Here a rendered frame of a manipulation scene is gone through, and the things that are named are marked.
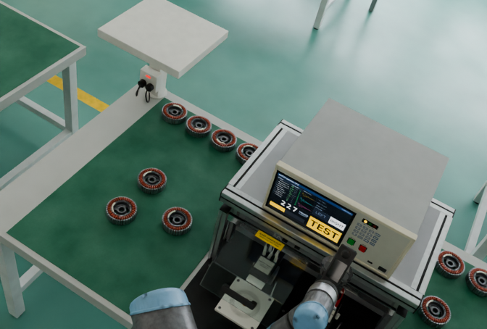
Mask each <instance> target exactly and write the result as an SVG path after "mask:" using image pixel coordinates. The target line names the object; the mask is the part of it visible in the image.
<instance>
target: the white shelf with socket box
mask: <svg viewBox="0 0 487 329"><path fill-rule="evenodd" d="M98 37H100V38H102V39H104V40H105V41H108V42H110V43H111V44H113V45H115V46H117V47H119V48H121V49H122V50H124V51H126V52H128V53H130V54H132V55H134V56H135V57H138V58H139V59H142V60H143V61H145V62H147V63H149V66H148V65H145V66H144V67H142V68H141V71H140V80H139V81H138V85H139V87H138V90H139V89H140V88H143V87H144V88H145V89H146V90H145V93H146V94H145V97H146V95H147V96H148V97H149V100H148V101H147V97H146V102H147V103H149V101H150V98H151V99H163V98H164V97H166V95H167V89H166V88H165V86H166V79H167V73H168V74H169V75H171V76H173V77H175V78H177V79H179V78H180V77H181V76H182V75H184V74H185V73H186V72H188V71H189V70H190V69H191V68H192V67H193V66H194V65H195V64H197V63H198V62H199V61H200V60H202V59H203V58H204V57H205V56H206V55H208V53H210V52H211V51H212V50H213V49H215V48H216V47H217V46H218V45H220V44H221V43H222V42H223V41H224V40H225V39H226V38H227V37H228V30H226V29H224V28H221V27H220V26H218V25H216V24H214V23H211V22H209V21H207V20H205V19H203V18H201V17H199V16H197V15H195V14H193V13H191V12H189V11H187V10H185V9H183V8H181V7H179V6H177V5H175V4H173V3H171V2H169V1H167V0H143V1H141V2H140V3H138V4H137V5H135V6H134V7H132V8H130V9H129V10H127V11H126V12H124V13H122V14H121V15H119V16H118V17H116V18H114V19H113V20H111V21H109V22H108V23H107V24H105V25H103V26H101V27H100V28H99V29H98ZM138 90H137V91H136V96H137V95H138Z"/></svg>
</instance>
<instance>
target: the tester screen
mask: <svg viewBox="0 0 487 329"><path fill-rule="evenodd" d="M281 199H282V200H284V201H286V202H287V203H289V204H291V205H293V206H294V207H296V208H298V209H299V210H298V212H297V213H295V212H292V211H291V210H290V209H287V208H285V207H284V206H282V205H280V201H281ZM270 201H272V202H274V203H276V204H277V205H279V206H281V207H282V208H284V209H287V210H288V211H289V212H292V213H293V214H295V215H297V216H298V217H300V218H302V219H303V220H304V223H302V222H300V221H299V220H297V219H295V218H294V217H292V216H290V215H288V214H286V213H285V212H283V211H281V210H279V209H278V208H276V207H274V206H273V205H271V204H270ZM267 205H268V206H270V207H272V208H273V209H276V210H278V211H279V212H281V213H283V214H284V215H286V216H288V217H290V218H291V219H293V220H295V221H297V222H298V223H300V224H302V225H303V226H305V227H307V223H308V221H309V218H310V216H312V217H313V218H315V219H317V220H319V221H320V222H323V223H324V224H326V225H328V226H329V227H331V228H333V229H335V230H337V231H338V232H340V233H342V234H343V233H344V231H345V229H346V227H345V228H344V230H340V229H338V228H337V227H335V226H333V225H331V224H330V223H328V222H326V221H324V220H322V219H320V218H319V217H317V216H315V215H313V214H312V212H313V210H314V208H316V209H318V210H320V211H322V212H324V213H326V214H327V215H329V216H331V217H333V218H334V219H336V220H338V221H340V222H342V223H343V224H345V225H346V226H347V225H348V223H349V221H350V219H351V217H352V215H353V214H352V213H351V212H349V211H347V210H345V209H343V208H342V207H340V206H338V205H336V204H334V203H333V202H331V201H329V200H327V199H325V198H323V197H321V196H320V195H318V194H316V193H315V192H313V191H311V190H309V189H308V188H305V187H304V186H301V185H300V184H298V183H296V182H294V181H293V180H291V179H289V178H287V177H286V176H284V175H281V174H280V173H278V176H277V178H276V181H275V184H274V186H273V189H272V193H271V195H270V199H269V201H268V204H267ZM307 228H309V227H307ZM309 229H310V230H313V229H311V228H309ZM313 231H314V232H316V233H318V232H317V231H315V230H313ZM318 234H320V233H318ZM342 234H341V236H342ZM320 235H321V236H323V235H322V234H320ZM323 237H325V236H323ZM325 238H326V239H328V240H330V239H329V238H327V237H325ZM340 238H341V237H340ZM339 240H340V239H339ZM339 240H338V241H339ZM330 241H332V240H330ZM332 242H333V243H335V244H338V243H336V242H334V241H332Z"/></svg>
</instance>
